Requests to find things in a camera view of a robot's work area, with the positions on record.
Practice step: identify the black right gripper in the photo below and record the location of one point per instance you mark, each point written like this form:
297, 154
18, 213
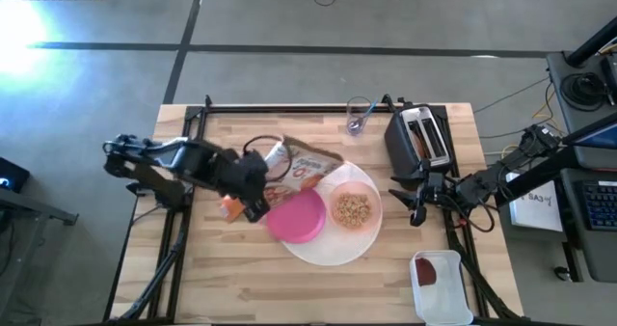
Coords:
438, 188

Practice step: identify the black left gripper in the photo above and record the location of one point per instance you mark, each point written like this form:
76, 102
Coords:
248, 176

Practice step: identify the magenta plastic plate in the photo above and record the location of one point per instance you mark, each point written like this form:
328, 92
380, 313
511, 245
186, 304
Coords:
295, 217

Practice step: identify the pale pink plastic bowl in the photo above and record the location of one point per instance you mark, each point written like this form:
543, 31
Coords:
373, 205

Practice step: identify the orange pumpkin cereal box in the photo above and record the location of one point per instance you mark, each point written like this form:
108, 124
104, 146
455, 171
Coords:
303, 167

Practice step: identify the red apple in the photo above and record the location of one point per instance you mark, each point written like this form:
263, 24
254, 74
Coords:
425, 272

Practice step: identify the white plastic container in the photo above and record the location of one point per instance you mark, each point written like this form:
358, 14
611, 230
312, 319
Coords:
448, 297

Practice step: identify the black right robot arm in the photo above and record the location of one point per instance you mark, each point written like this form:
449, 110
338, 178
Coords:
487, 183

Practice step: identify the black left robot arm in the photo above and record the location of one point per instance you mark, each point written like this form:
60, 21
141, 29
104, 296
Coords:
183, 159

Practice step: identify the toast slice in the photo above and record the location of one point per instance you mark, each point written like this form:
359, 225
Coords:
421, 150

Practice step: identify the black two-slot toaster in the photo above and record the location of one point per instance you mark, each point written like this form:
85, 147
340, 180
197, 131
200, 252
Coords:
397, 147

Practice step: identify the golden cereal rings heap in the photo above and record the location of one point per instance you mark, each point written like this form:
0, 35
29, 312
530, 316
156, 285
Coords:
353, 210

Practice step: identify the clear drinking glass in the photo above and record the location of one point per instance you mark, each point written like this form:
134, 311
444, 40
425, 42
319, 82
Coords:
356, 123

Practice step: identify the white round woven placemat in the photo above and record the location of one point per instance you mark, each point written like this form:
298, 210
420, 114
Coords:
337, 246

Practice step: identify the white paper pad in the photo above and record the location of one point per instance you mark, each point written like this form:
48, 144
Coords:
535, 212

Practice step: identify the black backlit keyboard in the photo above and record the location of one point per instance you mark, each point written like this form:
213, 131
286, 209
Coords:
600, 205

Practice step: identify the dark laptop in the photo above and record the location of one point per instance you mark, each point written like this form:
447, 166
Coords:
598, 135

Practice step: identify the grey side desk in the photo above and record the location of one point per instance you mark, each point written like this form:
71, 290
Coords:
602, 258

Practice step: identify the black metal stand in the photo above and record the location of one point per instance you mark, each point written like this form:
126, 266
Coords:
34, 208

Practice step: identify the black pole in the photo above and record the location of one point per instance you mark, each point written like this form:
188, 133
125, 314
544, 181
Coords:
593, 41

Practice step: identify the black device with blue light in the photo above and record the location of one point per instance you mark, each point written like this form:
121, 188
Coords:
12, 174

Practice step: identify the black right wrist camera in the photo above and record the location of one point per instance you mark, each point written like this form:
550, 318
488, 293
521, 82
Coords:
418, 216

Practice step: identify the black metal table frame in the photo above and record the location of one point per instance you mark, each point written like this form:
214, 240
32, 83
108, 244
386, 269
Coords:
289, 109

